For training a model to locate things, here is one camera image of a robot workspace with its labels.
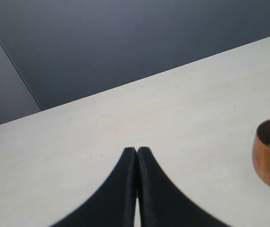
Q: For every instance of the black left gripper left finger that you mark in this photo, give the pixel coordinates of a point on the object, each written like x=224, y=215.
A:
x=113, y=204

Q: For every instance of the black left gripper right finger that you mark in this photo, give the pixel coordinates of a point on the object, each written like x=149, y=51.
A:
x=161, y=203

